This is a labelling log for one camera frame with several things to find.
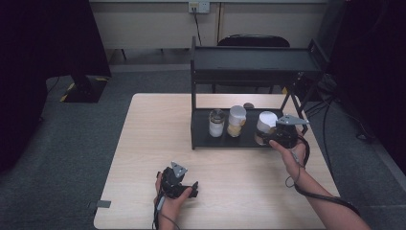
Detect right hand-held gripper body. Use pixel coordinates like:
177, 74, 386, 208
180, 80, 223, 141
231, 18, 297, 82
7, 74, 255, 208
269, 114, 310, 150

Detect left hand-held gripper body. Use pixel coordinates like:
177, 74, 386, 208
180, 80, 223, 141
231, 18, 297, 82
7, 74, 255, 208
158, 160, 194, 199

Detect white-lidded jar with brown contents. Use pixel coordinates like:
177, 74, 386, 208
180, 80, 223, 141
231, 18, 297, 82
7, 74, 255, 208
254, 110, 279, 147

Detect glass jar with yellow grains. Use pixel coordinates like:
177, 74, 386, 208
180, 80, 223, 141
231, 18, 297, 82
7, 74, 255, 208
226, 104, 248, 139

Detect glass jar with white contents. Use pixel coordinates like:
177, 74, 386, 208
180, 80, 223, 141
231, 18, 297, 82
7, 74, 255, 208
209, 108, 226, 138

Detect black metal shelf rack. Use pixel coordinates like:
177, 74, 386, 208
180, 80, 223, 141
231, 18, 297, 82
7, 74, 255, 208
190, 35, 329, 151

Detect person's left hand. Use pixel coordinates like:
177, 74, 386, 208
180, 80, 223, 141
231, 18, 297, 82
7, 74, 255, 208
153, 172, 193, 213

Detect person's right hand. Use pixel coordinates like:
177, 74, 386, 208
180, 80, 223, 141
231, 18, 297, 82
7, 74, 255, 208
268, 126, 309, 183

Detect black chair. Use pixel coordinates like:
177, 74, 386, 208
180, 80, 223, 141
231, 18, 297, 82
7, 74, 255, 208
211, 34, 291, 94

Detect narrow black curtain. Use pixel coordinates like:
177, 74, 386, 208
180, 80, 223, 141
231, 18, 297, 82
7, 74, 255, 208
328, 0, 406, 175

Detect black stand base yellow stripes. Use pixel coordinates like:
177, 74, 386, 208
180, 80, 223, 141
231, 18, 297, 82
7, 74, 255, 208
59, 75, 110, 104

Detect large black curtain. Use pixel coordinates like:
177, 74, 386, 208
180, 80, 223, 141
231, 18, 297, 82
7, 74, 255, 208
0, 0, 112, 173

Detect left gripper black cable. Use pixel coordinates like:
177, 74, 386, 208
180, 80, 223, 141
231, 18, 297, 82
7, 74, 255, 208
152, 191, 180, 230

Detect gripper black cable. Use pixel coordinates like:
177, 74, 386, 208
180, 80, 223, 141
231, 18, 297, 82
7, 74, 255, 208
152, 191, 180, 230
284, 135, 362, 218

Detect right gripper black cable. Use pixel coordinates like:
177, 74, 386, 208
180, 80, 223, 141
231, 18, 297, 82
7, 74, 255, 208
284, 135, 362, 218

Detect black floor cable with plug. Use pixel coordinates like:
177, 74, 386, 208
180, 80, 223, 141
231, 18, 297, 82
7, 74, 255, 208
331, 99, 373, 142

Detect black socket cable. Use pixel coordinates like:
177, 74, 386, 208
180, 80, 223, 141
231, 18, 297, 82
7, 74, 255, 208
192, 8, 203, 47

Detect white wall socket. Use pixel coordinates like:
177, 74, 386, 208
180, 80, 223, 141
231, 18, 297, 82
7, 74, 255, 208
188, 1, 211, 14

